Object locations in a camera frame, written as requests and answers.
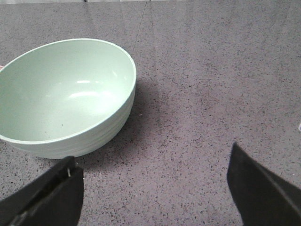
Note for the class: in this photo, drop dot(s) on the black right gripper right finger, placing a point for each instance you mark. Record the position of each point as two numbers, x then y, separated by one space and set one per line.
261 197

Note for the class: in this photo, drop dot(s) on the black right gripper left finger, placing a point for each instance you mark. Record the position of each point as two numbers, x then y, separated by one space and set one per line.
53 199

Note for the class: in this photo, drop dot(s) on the green ribbed bowl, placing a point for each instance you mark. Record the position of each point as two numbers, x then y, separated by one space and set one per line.
66 98

